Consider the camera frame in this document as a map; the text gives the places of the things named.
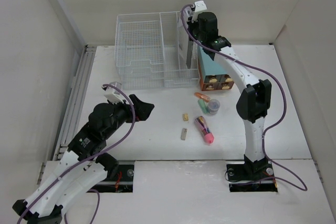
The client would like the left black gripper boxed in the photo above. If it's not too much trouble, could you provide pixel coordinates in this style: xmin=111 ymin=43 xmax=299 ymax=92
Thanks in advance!
xmin=103 ymin=94 xmax=154 ymax=138

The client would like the gray white booklet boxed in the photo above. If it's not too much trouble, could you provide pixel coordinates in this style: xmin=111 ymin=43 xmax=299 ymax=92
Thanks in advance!
xmin=177 ymin=13 xmax=193 ymax=69

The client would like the teal drawer box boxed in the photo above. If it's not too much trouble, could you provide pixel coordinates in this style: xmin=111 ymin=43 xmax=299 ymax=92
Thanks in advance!
xmin=197 ymin=46 xmax=234 ymax=91

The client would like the pink pencil tube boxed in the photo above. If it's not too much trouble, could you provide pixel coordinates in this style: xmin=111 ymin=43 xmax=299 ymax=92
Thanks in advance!
xmin=194 ymin=116 xmax=215 ymax=144

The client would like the orange highlighter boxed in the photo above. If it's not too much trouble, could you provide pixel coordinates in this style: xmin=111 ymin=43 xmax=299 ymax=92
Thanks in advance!
xmin=194 ymin=92 xmax=211 ymax=102

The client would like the clear jar of paper clips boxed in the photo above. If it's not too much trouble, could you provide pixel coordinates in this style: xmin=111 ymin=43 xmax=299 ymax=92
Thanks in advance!
xmin=207 ymin=99 xmax=220 ymax=115

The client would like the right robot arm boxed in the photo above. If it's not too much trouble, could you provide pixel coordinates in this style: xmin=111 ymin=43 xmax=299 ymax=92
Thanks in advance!
xmin=187 ymin=12 xmax=271 ymax=179

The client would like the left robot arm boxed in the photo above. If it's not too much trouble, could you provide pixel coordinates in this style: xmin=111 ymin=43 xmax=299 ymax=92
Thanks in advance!
xmin=12 ymin=94 xmax=155 ymax=223

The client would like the small yellow eraser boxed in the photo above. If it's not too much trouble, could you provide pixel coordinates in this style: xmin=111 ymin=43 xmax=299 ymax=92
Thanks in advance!
xmin=182 ymin=113 xmax=189 ymax=122

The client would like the small gray stapler remover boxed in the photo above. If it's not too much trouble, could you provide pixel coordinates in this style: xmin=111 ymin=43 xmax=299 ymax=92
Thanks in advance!
xmin=181 ymin=128 xmax=187 ymax=141

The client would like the green highlighter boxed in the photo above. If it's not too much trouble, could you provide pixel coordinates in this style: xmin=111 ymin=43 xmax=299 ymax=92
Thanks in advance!
xmin=197 ymin=99 xmax=208 ymax=114

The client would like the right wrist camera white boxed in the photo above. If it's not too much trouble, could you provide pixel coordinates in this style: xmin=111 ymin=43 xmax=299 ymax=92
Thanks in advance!
xmin=182 ymin=1 xmax=207 ymax=23

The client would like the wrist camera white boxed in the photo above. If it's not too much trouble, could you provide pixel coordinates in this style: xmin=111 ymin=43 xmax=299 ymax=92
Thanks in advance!
xmin=102 ymin=82 xmax=126 ymax=104
xmin=182 ymin=1 xmax=207 ymax=23

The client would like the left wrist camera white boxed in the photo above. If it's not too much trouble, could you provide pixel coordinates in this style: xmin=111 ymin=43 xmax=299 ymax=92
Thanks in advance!
xmin=102 ymin=82 xmax=126 ymax=104

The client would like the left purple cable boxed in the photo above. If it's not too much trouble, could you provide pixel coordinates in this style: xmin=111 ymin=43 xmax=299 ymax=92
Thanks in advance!
xmin=16 ymin=83 xmax=140 ymax=224

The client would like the purple cable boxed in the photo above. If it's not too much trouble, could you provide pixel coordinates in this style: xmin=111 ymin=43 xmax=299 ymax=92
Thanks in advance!
xmin=181 ymin=4 xmax=308 ymax=192
xmin=16 ymin=83 xmax=140 ymax=224

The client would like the white wire mesh desk organizer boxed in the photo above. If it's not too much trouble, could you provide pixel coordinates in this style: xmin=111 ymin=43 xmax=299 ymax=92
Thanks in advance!
xmin=114 ymin=12 xmax=200 ymax=90

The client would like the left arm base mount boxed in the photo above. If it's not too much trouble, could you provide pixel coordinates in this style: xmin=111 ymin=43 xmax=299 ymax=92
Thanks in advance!
xmin=90 ymin=153 xmax=135 ymax=193

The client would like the aluminium rail frame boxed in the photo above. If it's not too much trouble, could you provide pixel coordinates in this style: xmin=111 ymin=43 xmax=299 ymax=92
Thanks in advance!
xmin=50 ymin=45 xmax=97 ymax=161

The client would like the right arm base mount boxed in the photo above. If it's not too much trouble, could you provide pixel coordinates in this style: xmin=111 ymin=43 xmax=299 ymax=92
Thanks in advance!
xmin=225 ymin=157 xmax=278 ymax=193

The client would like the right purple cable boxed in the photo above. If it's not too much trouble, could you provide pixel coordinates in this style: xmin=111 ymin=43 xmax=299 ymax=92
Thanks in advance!
xmin=181 ymin=4 xmax=308 ymax=192

